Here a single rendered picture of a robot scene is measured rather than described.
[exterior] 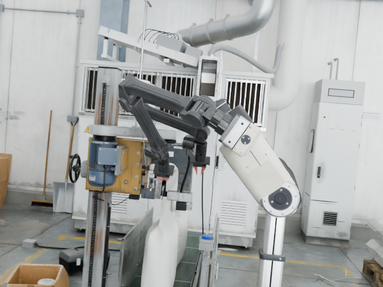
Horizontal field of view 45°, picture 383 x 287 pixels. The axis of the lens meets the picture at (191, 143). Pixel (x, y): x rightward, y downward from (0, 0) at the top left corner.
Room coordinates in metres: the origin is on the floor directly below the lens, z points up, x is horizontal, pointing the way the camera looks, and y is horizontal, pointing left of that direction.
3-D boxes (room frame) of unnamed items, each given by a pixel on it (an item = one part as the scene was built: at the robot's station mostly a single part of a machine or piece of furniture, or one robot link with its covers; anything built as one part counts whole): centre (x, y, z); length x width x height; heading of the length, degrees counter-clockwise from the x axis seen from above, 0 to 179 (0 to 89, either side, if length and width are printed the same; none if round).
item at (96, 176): (2.54, 0.48, 1.21); 0.15 x 0.15 x 0.25
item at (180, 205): (2.65, 0.01, 0.98); 0.09 x 0.05 x 0.05; 85
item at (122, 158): (2.60, 0.39, 1.23); 0.28 x 0.07 x 0.16; 175
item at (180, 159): (2.78, 0.09, 1.21); 0.30 x 0.25 x 0.30; 175
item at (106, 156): (2.44, 0.45, 1.25); 0.10 x 0.08 x 0.12; 110
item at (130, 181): (2.78, 0.43, 1.18); 0.34 x 0.25 x 0.31; 85
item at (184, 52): (5.29, 0.35, 2.38); 1.53 x 0.53 x 0.61; 85
